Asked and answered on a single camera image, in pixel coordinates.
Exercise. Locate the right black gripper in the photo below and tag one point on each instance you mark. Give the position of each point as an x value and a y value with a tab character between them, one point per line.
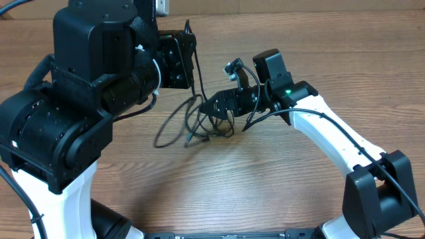
234	96

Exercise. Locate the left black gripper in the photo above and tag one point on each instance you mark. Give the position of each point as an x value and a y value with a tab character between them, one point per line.
176	48

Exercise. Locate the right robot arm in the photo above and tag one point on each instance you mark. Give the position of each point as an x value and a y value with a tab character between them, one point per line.
379	186

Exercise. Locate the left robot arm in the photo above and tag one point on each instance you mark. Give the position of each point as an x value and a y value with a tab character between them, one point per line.
108	57

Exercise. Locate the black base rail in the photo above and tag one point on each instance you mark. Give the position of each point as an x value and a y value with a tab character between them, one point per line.
232	235

